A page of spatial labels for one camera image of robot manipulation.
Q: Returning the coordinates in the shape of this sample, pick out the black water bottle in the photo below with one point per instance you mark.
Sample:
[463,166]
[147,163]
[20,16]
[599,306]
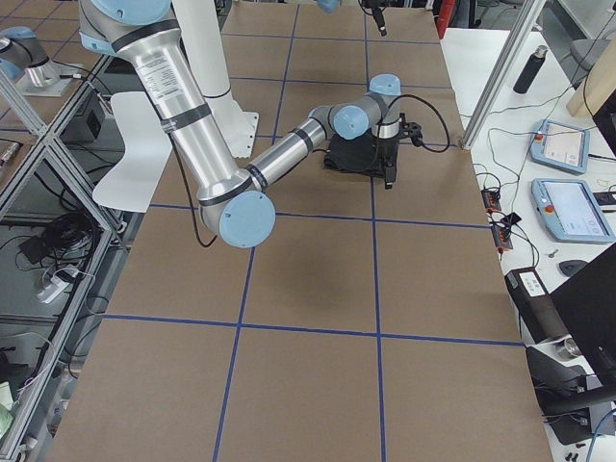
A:
[531,69]

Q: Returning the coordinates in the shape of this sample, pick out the aluminium side frame rack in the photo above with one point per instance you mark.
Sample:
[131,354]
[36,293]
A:
[55,246]

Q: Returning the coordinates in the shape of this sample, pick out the black computer mouse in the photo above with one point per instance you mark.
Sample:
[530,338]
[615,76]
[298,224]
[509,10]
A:
[570,267]

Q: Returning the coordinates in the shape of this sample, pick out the aluminium frame post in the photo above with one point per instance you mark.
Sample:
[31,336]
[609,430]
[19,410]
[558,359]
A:
[511,48]

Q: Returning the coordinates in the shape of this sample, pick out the white pedestal column base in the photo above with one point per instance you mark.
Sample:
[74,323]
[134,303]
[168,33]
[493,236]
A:
[201,37]

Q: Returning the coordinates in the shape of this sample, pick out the lower blue teach pendant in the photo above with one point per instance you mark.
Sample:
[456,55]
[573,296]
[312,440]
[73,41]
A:
[570,212]

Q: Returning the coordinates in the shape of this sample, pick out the orange black power strip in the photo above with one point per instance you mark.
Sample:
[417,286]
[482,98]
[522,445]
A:
[498,220]

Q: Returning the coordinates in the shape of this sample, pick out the black monitor on stand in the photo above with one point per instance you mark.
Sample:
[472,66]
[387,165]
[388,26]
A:
[572,402]

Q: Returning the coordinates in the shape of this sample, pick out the wooden beam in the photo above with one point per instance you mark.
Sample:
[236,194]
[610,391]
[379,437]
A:
[598,58]

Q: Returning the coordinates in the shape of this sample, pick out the upper blue teach pendant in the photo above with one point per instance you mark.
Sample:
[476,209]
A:
[560,146]

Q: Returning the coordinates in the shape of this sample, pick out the blue teach pendant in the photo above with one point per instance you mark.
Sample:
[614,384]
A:
[560,146]
[570,212]

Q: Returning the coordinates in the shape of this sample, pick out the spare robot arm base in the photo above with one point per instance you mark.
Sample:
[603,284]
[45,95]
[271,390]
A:
[24,61]

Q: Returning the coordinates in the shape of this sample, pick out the black t-shirt with logo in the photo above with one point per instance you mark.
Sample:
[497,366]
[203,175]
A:
[353,156]

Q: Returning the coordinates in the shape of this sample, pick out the dark rectangular box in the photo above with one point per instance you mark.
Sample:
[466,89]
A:
[537,316]

